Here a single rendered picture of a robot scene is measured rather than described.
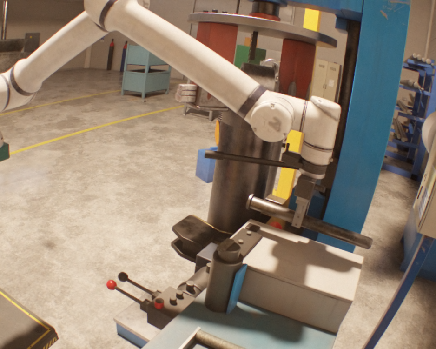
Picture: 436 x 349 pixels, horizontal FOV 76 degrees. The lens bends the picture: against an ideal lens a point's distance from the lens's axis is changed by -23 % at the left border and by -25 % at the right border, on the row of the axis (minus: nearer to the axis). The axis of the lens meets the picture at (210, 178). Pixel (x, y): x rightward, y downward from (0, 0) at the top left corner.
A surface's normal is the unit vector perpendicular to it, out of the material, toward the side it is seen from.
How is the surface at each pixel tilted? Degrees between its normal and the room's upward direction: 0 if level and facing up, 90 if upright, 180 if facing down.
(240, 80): 51
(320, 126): 90
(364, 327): 0
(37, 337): 0
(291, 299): 90
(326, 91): 90
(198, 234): 0
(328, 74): 90
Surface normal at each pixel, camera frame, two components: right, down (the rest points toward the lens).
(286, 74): -0.89, 0.06
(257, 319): 0.13, -0.92
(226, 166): -0.66, 0.21
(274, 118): -0.22, 0.33
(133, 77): -0.44, 0.29
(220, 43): 0.44, 0.40
